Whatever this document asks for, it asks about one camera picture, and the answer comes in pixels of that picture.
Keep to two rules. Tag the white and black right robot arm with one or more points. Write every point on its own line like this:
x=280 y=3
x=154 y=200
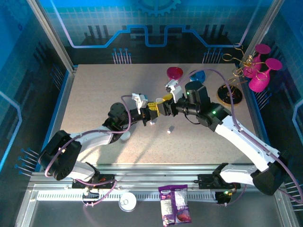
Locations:
x=239 y=139

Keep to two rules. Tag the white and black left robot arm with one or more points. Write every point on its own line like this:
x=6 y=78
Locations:
x=92 y=138

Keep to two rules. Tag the pink plastic wine glass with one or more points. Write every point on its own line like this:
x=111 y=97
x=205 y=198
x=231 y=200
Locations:
x=258 y=84
x=262 y=49
x=174 y=73

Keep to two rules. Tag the white round lid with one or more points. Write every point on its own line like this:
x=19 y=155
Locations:
x=127 y=202

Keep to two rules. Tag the purple snack bag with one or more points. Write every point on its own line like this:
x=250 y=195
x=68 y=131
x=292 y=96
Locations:
x=174 y=205

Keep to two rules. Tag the aluminium frame rail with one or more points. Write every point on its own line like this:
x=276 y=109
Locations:
x=151 y=170

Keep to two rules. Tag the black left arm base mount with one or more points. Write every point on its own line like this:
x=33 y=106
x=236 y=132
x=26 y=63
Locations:
x=106 y=178

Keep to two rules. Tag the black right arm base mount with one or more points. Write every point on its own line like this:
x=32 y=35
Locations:
x=206 y=179

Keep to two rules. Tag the aluminium frame post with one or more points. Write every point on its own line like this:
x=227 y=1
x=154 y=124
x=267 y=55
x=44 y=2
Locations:
x=261 y=28
x=53 y=35

